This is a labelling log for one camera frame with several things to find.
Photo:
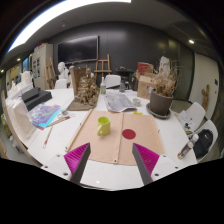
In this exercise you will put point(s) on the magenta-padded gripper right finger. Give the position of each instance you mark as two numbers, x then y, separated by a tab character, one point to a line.
146	158

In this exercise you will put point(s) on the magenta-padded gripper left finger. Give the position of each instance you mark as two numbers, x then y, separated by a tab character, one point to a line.
76	158

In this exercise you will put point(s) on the beige canvas mat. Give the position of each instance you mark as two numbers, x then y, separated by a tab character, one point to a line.
100	146

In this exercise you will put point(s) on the flat round red coaster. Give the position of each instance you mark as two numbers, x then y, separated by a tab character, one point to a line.
129	134

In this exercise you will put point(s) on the wooden paintbrush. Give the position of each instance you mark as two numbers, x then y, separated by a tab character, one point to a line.
47	136

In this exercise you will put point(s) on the lime green mug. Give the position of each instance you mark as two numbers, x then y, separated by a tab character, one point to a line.
104	126

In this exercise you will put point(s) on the small yellow tag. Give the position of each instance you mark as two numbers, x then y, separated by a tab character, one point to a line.
137	113

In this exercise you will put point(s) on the grey plant saucer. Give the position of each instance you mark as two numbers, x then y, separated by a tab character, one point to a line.
150	111

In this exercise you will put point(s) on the colourful picture book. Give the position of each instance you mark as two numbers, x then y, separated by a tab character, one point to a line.
45	115

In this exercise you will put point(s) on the small glass jar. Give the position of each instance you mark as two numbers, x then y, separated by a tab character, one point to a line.
136	102

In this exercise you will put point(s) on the black backpack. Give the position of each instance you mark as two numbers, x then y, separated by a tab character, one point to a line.
203	145

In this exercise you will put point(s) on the dry plant in grey pot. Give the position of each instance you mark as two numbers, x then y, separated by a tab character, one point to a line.
160	101

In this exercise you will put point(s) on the white plastic chair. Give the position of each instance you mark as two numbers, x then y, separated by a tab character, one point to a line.
196	113
112	81
213	128

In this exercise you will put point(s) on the golden brown sculpture on board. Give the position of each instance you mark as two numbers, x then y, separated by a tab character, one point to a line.
86	91

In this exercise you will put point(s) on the brown cardboard box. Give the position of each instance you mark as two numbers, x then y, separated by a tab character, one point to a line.
144	87

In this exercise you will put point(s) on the flat black box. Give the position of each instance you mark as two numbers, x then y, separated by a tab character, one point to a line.
36	98

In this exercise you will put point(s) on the green-labelled spray bottle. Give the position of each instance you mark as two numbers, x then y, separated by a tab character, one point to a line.
103	88

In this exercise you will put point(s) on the white plaster bust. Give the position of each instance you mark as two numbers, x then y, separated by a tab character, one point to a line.
62	70

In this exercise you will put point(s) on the wooden easel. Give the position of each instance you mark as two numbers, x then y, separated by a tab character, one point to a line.
102	66

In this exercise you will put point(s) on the white cabinet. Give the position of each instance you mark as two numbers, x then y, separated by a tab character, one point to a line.
41	65

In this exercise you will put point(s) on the long white ceiling light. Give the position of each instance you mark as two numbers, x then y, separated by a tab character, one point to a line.
50	16

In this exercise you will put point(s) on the wooden wall figure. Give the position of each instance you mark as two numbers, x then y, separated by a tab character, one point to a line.
205	96

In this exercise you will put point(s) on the black wall screen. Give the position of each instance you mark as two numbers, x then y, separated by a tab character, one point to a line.
78	49

